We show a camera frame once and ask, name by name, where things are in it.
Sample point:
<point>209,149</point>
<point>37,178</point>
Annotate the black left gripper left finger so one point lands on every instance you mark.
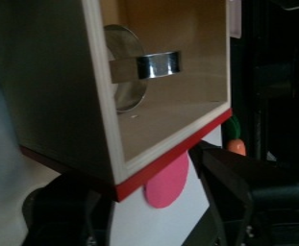
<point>66,214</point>

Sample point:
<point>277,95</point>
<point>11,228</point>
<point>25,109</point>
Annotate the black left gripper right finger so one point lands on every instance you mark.
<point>229,198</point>

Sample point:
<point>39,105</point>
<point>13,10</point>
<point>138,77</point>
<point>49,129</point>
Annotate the wooden drawer with red front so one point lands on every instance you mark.
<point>177,128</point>

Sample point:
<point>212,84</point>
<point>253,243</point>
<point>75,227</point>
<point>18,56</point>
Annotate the pink flat dough disc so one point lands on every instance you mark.
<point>168,185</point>

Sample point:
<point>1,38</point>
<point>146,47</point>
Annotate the round metal dough cutter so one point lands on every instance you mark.
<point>158,65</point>

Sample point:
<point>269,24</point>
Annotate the orange toy carrot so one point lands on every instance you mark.
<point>237,141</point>

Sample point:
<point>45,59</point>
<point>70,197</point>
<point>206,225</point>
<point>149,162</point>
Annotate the white cutting board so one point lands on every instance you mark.
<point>156,221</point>

